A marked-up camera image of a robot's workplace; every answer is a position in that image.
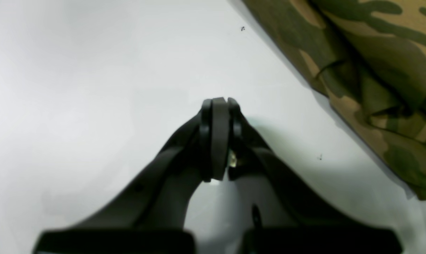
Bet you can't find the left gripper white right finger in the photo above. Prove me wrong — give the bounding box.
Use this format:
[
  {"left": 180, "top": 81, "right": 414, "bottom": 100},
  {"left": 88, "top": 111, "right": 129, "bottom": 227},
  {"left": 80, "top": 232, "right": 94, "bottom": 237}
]
[{"left": 228, "top": 98, "right": 403, "bottom": 254}]

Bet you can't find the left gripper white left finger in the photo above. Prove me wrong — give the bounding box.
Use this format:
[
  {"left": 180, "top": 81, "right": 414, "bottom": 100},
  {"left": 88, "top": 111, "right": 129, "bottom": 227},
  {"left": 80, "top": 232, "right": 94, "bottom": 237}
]
[{"left": 33, "top": 98, "right": 229, "bottom": 254}]

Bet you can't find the camouflage T-shirt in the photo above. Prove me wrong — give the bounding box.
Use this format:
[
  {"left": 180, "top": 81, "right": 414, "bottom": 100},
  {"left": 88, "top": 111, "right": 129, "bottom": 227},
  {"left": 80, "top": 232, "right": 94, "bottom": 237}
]
[{"left": 244, "top": 0, "right": 426, "bottom": 200}]

